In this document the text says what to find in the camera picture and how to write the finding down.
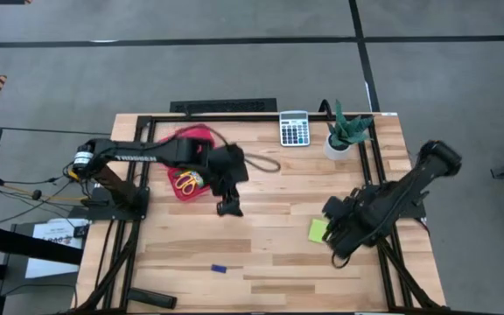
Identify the grey desk calculator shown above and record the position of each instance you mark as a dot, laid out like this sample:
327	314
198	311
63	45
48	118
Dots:
294	129

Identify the black metal table frame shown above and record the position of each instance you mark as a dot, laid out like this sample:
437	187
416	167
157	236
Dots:
252	118

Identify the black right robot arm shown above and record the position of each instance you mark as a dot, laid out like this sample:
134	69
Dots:
409	184

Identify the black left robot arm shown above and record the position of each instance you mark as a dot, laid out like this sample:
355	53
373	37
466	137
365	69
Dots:
147	153

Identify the white paper box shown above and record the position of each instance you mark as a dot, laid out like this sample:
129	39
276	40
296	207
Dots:
55	258

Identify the black slotted strip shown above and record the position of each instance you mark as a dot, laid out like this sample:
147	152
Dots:
223	106

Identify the red plastic pencil case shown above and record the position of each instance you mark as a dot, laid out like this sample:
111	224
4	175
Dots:
195	194

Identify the green sticky note pad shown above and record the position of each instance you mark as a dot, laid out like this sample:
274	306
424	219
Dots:
317	231

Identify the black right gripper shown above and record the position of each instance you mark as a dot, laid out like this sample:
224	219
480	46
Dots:
352	227

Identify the blue eraser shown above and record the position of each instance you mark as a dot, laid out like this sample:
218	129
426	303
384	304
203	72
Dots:
219	268

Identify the black table clamp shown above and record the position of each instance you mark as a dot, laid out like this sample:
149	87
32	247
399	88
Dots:
325	105

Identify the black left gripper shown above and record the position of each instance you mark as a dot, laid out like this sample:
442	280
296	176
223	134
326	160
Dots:
228	168

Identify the green plant in white pot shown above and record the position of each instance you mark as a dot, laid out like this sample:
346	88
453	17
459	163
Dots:
344	131

